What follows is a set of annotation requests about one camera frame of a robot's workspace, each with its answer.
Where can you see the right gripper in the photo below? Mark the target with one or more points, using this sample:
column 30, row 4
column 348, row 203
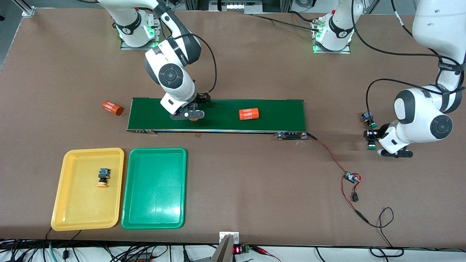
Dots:
column 200, row 98

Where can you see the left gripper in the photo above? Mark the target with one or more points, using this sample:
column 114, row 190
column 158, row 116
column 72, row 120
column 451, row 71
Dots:
column 373, row 134

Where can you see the green mushroom push button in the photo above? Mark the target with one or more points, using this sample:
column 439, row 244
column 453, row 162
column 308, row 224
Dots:
column 370, row 146
column 367, row 117

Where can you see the orange cylinder white print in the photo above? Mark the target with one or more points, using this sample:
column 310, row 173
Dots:
column 113, row 108
column 248, row 114

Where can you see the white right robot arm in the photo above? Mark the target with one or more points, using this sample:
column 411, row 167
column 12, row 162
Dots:
column 171, row 76

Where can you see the green conveyor belt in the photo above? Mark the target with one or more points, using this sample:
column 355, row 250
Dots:
column 225, row 125

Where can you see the small motor controller board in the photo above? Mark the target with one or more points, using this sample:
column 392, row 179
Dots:
column 351, row 177

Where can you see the small black inline connector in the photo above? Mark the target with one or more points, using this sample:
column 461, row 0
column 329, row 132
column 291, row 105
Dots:
column 355, row 197

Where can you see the green plastic tray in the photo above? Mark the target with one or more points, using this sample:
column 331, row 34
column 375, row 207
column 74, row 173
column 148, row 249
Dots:
column 154, row 189

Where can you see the grey power strip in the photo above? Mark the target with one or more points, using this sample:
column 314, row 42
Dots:
column 235, row 6

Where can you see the red digit display module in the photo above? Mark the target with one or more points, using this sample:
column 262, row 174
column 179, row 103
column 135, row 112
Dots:
column 237, row 250

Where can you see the yellow plastic tray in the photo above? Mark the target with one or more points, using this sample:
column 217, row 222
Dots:
column 80, row 207

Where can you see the red clip lead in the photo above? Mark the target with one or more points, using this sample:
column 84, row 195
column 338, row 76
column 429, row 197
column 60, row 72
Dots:
column 262, row 250

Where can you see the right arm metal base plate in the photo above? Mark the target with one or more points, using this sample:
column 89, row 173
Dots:
column 138, row 48

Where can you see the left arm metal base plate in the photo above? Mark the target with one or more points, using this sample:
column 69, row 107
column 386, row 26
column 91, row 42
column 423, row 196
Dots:
column 329, row 52

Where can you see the silver camera mount bracket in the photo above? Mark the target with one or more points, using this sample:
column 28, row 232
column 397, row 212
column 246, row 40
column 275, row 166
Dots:
column 227, row 251

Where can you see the aluminium frame profile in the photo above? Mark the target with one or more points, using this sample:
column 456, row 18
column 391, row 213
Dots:
column 29, row 11

